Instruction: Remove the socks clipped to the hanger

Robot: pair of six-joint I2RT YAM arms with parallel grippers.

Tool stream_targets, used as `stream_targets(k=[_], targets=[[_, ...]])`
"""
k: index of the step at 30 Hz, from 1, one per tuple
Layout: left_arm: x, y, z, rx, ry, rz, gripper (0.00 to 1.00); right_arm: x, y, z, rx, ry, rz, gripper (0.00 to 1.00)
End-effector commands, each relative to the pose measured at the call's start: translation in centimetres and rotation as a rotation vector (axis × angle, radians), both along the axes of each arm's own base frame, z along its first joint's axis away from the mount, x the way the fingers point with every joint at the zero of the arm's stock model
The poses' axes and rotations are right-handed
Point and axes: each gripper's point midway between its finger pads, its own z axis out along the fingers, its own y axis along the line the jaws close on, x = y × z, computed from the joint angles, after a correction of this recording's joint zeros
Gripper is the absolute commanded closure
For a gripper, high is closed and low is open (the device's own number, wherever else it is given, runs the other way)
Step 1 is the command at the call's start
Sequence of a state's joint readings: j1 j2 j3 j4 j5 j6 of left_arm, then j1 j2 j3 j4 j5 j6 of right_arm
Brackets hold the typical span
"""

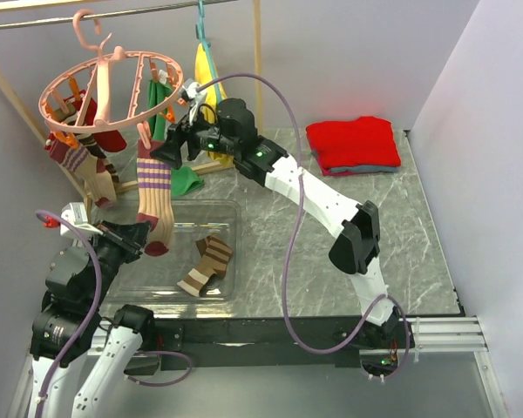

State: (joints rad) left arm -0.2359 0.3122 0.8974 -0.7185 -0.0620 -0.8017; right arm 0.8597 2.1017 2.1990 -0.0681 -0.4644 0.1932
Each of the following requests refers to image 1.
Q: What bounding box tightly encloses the clear plastic bin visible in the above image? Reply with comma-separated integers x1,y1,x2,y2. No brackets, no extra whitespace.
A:
104,199,241,306

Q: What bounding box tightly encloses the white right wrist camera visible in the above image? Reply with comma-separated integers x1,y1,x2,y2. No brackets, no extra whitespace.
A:
179,78,216,125

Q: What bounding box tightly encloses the yellow cloth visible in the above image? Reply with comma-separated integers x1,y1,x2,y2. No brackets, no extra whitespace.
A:
194,44,228,124

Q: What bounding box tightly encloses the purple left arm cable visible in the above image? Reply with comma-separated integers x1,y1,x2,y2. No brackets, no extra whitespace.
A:
34,210,195,410

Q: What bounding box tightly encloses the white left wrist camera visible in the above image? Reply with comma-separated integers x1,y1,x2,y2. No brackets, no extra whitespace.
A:
41,202,99,239

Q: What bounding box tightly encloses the pink round clip hanger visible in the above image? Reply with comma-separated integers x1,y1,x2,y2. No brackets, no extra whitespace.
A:
38,9,184,149

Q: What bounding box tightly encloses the aluminium rail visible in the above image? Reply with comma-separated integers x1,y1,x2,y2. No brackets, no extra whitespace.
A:
410,316,488,353

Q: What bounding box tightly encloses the red patterned sock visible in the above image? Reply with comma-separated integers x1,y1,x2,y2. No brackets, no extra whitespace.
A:
67,89,127,153

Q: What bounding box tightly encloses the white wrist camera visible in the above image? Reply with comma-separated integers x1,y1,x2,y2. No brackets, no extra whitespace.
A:
179,78,216,125
41,202,99,239

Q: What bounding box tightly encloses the wooden clothes rack frame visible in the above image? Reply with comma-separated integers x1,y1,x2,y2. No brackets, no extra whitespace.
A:
0,0,275,227

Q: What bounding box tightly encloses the black base beam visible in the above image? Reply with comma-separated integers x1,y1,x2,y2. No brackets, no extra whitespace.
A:
139,318,415,368

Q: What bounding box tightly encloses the metal hanging rail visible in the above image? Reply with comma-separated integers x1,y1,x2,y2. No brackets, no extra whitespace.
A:
0,0,241,30

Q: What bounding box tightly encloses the red folded shirt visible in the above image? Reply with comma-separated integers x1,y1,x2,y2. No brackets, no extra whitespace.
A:
306,116,399,155

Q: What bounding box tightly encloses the grey folded shirt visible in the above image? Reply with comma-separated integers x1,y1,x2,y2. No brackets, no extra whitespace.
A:
311,150,402,177

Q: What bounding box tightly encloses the brown striped sock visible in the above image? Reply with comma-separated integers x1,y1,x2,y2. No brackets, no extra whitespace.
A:
177,234,234,297
82,135,119,185

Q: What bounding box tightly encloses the teal clothes hanger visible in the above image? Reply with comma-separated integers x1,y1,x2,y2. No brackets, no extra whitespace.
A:
194,0,228,104

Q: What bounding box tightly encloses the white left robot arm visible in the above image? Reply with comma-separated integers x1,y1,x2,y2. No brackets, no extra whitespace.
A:
29,221,157,417

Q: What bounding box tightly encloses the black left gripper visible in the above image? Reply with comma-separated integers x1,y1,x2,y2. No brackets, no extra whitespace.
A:
83,217,153,307

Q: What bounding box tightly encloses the green cloth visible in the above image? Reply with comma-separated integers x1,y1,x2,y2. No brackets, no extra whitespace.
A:
146,79,205,199

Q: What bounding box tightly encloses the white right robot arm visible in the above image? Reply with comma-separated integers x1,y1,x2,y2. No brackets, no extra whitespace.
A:
151,98,410,349

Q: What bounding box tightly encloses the beige purple striped sock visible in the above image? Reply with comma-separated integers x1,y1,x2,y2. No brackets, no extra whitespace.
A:
136,140,174,257

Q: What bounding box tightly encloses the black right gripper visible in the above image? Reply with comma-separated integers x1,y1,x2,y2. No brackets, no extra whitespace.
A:
148,104,238,172

